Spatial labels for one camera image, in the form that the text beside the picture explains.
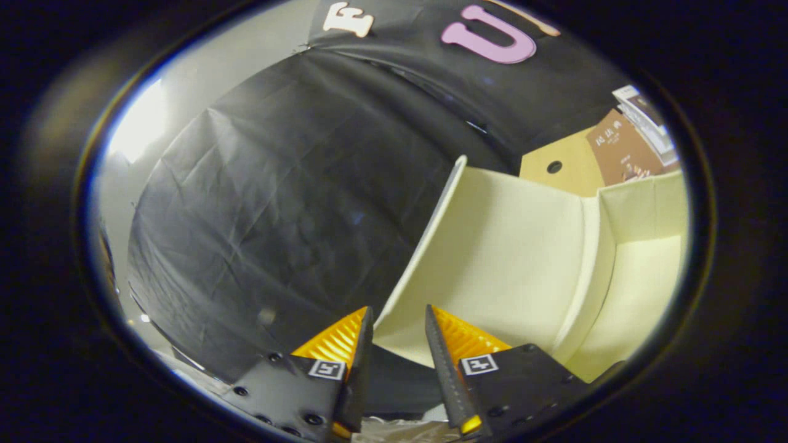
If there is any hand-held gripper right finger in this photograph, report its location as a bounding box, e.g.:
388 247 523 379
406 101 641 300
425 304 592 439

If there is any black backdrop cloth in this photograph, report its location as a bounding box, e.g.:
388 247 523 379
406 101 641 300
126 0 641 385

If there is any brown book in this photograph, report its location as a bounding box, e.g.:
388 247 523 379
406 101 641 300
586 110 681 186

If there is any grey fabric storage box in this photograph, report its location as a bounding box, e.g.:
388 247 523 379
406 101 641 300
372 155 689 383

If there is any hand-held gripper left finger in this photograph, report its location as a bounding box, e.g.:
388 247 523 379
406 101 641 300
220 306 375 441

